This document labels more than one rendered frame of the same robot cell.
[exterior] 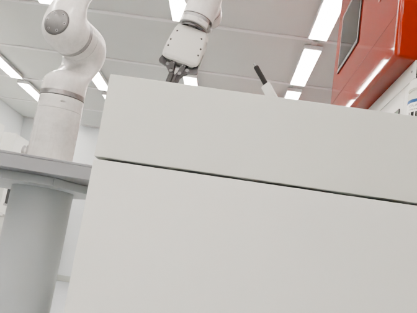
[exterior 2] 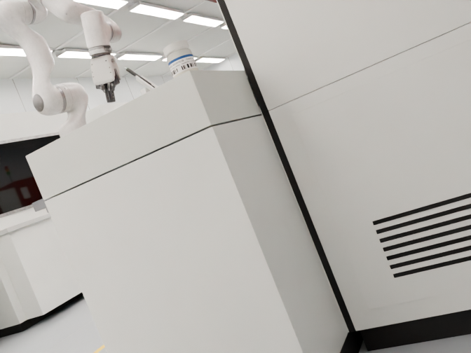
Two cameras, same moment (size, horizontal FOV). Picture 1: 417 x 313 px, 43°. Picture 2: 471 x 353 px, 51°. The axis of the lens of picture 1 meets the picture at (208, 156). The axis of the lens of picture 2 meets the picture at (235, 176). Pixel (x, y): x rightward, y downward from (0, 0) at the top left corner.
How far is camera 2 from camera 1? 0.97 m
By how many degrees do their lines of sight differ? 27
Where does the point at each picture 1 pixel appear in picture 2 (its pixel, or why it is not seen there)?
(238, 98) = (77, 133)
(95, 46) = (71, 96)
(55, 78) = (62, 132)
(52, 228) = not seen: hidden behind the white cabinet
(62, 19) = (38, 100)
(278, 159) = (111, 154)
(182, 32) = (94, 64)
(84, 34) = (56, 98)
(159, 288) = (101, 246)
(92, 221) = (60, 231)
